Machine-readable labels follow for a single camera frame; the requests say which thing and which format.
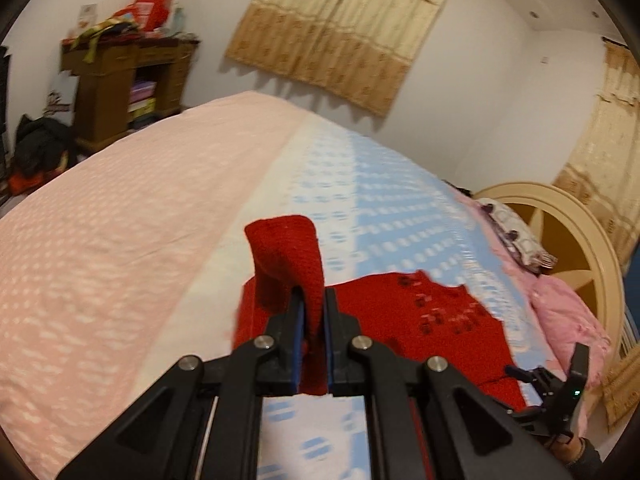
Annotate person's right forearm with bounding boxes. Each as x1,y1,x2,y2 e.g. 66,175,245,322
550,437,603,480

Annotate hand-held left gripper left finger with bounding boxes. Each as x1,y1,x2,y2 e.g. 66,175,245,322
55,287,307,480

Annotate narrow beige patterned curtain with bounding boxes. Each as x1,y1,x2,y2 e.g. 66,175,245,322
550,40,640,431

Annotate white patterned pillow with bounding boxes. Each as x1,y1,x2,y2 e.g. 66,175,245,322
475,197,558,273

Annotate green yellow cloth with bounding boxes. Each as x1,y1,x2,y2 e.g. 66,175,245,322
70,16,142,63

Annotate brown wooden cabinet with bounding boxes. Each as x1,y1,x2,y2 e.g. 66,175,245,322
60,37,201,153

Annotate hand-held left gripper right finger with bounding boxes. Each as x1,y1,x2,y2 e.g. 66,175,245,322
324,287,573,480

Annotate white printed bag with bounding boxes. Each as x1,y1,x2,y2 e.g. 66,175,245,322
42,72,79,122

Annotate black bag on floor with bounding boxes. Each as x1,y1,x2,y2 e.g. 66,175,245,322
12,115,77,177

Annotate cream round bed headboard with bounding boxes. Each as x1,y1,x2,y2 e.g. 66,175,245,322
472,181,627,376

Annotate dark blue panel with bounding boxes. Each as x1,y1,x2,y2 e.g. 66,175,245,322
619,247,640,356

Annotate stack of boxes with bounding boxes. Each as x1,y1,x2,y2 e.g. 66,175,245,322
127,80,159,130

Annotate red knitted sweater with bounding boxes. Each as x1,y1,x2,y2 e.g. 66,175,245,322
232,214,528,480

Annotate polka dot bed sheet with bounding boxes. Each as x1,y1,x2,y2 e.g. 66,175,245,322
0,91,591,480

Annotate wide beige patterned curtain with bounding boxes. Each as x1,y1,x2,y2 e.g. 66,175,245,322
225,0,461,118

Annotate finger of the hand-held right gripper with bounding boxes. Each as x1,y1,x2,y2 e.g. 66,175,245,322
505,365,554,399

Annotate pink pillow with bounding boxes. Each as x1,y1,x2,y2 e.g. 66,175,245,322
530,275,613,391

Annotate red bag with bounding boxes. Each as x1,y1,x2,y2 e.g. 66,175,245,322
112,0,173,36

